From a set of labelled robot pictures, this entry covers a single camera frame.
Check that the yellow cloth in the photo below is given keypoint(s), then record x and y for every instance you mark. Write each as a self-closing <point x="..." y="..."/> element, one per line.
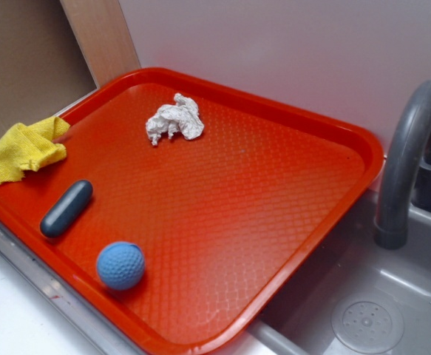
<point x="29" y="148"/>

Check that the red plastic tray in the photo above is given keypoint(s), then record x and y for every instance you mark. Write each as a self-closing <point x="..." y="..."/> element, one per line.
<point x="222" y="220"/>

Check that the crumpled white paper towel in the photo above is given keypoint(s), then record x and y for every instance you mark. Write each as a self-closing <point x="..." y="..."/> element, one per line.
<point x="181" y="117"/>

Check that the blue dimpled ball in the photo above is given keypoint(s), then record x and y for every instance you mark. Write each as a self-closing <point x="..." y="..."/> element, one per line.
<point x="121" y="265"/>

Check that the dark grey capsule-shaped object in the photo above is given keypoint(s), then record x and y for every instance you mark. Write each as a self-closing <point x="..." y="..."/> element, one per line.
<point x="67" y="209"/>

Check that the grey plastic sink basin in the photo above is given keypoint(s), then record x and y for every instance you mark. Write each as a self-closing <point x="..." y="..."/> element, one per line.
<point x="297" y="319"/>

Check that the light wooden board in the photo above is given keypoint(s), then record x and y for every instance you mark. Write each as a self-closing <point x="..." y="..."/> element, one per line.
<point x="103" y="37"/>

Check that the grey toy faucet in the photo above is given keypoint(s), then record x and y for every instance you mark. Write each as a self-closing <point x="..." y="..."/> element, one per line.
<point x="407" y="172"/>

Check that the round sink drain strainer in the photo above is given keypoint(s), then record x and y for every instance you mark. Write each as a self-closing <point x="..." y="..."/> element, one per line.
<point x="367" y="324"/>

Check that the brown cardboard panel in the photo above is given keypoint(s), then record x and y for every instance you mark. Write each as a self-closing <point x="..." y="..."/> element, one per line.
<point x="42" y="69"/>

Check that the aluminium counter edge rail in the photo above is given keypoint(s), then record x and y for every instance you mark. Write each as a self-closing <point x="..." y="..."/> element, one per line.
<point x="41" y="314"/>

